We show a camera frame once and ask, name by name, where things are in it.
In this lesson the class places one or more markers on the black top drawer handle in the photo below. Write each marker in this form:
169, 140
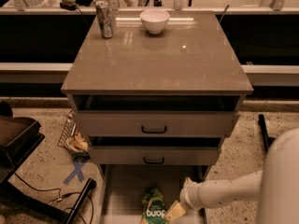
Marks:
154, 130

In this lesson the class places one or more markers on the middle drawer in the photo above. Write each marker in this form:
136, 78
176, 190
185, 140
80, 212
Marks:
171, 155

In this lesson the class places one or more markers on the top drawer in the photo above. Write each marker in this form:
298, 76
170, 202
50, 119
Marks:
179, 124

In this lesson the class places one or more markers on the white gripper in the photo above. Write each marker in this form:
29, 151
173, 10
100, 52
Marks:
189, 195

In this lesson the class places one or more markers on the blue tape cross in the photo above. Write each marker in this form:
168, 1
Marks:
78, 163

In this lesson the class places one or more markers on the black stand base left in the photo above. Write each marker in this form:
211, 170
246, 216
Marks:
19, 137

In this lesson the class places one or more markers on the wire basket with items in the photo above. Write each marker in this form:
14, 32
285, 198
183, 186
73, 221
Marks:
72, 140

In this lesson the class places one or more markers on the silver drink can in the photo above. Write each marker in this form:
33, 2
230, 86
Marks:
104, 18

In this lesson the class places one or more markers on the white bowl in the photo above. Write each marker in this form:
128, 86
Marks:
154, 20

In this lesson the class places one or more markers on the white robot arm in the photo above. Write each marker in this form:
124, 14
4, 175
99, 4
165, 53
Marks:
275, 188

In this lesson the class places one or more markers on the green rice chip bag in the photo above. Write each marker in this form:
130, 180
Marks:
153, 207

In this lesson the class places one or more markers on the black stand leg right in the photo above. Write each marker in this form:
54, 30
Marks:
267, 140

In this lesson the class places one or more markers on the grey drawer cabinet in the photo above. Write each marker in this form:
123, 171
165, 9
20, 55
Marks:
189, 67

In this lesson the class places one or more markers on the black middle drawer handle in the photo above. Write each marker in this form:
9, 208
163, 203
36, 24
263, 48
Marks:
158, 161

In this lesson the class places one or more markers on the open bottom drawer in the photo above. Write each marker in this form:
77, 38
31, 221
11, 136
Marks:
126, 185

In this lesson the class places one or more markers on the black drawer handle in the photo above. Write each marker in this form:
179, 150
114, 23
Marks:
154, 130
158, 161

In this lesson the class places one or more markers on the black power adapter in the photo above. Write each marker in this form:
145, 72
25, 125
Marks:
68, 6

